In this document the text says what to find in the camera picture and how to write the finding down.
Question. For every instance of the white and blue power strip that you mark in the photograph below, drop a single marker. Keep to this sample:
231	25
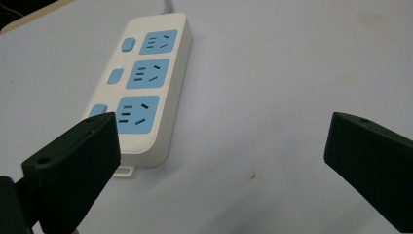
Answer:
162	97

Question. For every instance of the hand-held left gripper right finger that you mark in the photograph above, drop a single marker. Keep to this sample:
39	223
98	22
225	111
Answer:
373	162

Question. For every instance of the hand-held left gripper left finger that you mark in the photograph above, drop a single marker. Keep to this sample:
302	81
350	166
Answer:
69	172

